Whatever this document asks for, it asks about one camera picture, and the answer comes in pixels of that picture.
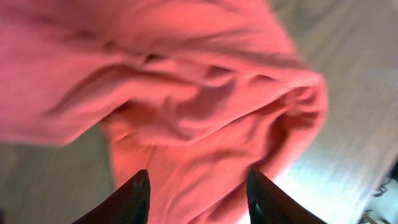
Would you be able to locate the red t-shirt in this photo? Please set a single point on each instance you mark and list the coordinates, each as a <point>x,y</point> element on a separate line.
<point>193,91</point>

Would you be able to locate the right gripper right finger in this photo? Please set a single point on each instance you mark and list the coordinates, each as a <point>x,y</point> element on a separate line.
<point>268,204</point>

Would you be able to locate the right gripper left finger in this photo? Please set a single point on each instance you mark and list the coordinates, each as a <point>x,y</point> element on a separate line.
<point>129,204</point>

